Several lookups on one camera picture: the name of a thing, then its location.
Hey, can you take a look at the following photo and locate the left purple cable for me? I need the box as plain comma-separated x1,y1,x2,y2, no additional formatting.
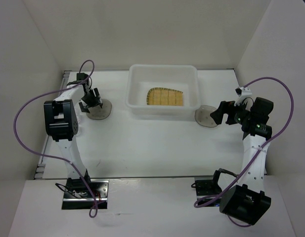
13,59,106,219

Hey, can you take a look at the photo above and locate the right clear glass plate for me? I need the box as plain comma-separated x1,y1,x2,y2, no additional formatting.
194,105,217,128

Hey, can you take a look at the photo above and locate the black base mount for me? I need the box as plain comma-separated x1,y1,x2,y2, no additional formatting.
191,177,222,205
55,179,109,210

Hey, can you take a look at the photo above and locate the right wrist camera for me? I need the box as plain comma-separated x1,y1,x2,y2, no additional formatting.
235,87,252,106

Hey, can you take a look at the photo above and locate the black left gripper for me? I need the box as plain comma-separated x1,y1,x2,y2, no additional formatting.
78,88,102,114

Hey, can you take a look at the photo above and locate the left clear glass plate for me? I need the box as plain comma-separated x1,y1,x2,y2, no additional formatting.
87,99,112,120

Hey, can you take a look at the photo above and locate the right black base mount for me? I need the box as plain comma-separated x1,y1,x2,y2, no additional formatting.
191,177,222,205

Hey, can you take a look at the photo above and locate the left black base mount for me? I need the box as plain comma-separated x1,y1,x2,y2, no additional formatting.
55,179,109,210

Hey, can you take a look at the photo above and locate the woven bamboo tray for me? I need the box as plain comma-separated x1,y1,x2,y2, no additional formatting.
146,87,183,106

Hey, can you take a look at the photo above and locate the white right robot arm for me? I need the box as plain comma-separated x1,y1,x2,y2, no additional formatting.
210,97,274,226

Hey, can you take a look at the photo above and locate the white plastic bin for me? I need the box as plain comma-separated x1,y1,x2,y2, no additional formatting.
125,64,201,119

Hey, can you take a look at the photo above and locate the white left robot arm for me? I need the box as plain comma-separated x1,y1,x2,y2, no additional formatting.
44,78,103,198

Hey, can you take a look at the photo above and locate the clear glass cup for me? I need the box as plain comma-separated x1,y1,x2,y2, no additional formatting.
77,115,83,124

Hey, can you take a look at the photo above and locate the clear glass plate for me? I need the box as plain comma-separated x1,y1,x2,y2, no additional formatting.
194,105,217,128
87,99,112,120

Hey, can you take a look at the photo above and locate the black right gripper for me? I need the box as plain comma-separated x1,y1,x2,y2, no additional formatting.
210,98,253,125

